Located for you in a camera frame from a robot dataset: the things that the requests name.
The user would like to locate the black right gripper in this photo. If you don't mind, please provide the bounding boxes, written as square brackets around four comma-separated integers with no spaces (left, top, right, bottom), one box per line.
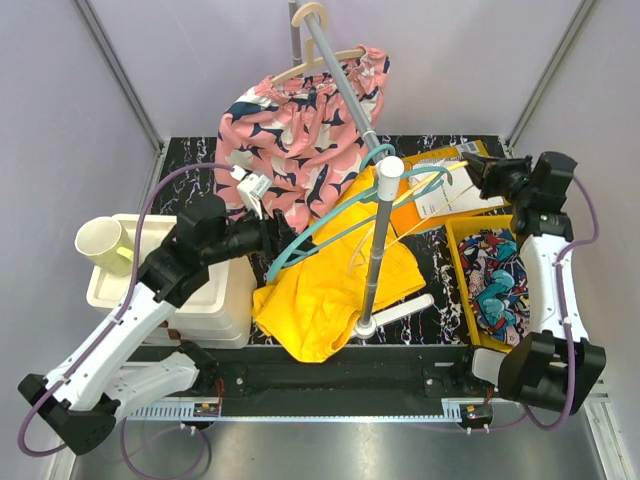
[459,155,534,208]

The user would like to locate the yellow shorts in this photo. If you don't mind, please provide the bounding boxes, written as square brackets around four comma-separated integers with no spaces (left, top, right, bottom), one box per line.
[252,167,426,363]

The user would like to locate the comic print shorts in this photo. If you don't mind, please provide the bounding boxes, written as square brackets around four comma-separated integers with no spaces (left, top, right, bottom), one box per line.
[457,228,530,347]

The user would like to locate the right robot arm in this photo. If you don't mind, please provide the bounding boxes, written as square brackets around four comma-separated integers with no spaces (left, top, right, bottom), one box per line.
[453,151,606,429]

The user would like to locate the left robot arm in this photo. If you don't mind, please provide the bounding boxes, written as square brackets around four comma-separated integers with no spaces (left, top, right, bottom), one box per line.
[18,195,295,457]

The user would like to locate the pink patterned shorts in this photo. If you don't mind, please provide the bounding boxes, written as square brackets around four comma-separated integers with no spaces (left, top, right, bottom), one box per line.
[215,72,367,232]

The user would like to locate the beige wooden hanger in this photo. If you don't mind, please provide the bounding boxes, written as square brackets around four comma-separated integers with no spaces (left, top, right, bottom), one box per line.
[271,1,366,86]

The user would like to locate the white paper booklet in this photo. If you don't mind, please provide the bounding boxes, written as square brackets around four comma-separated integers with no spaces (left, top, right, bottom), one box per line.
[408,157,506,219]

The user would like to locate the yellow plastic tray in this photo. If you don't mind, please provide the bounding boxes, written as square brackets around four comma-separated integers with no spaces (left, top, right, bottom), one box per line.
[445,215,515,352]

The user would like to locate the silver clothes rack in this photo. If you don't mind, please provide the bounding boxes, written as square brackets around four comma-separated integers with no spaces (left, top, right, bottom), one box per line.
[287,0,436,360]

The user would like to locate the orange envelope with label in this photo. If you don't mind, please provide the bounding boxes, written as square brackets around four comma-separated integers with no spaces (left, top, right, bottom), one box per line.
[391,140,505,234]

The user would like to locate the white foam box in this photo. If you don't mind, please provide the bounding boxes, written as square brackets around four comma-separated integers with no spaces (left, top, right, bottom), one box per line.
[86,214,257,349]

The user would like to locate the cream yellow mug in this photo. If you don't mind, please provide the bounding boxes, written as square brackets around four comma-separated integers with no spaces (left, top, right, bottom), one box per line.
[74,216,134,277]

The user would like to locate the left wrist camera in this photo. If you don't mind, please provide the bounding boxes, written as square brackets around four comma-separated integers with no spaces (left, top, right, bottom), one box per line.
[231,165,272,220]

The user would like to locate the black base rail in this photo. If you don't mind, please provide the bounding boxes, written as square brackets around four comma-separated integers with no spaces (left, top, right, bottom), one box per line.
[157,344,501,416]

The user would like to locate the white cable duct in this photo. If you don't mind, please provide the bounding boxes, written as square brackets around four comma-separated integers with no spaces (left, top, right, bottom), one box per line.
[128,395,486,423]

